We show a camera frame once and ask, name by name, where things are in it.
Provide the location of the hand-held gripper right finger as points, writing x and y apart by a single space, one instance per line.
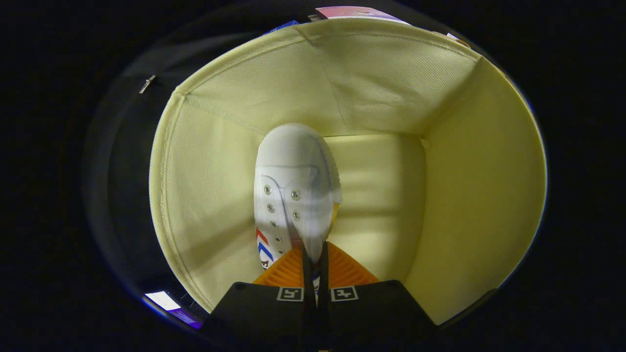
324 293

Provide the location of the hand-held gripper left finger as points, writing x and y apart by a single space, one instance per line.
307 293

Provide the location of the white canvas shoe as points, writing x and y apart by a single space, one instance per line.
293 161

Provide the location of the green fabric storage box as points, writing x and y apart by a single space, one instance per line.
391 88

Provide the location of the computer monitor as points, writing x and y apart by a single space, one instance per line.
168 304

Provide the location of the silver clip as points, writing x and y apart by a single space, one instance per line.
146 84

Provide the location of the pink cover book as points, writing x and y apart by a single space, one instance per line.
357 12

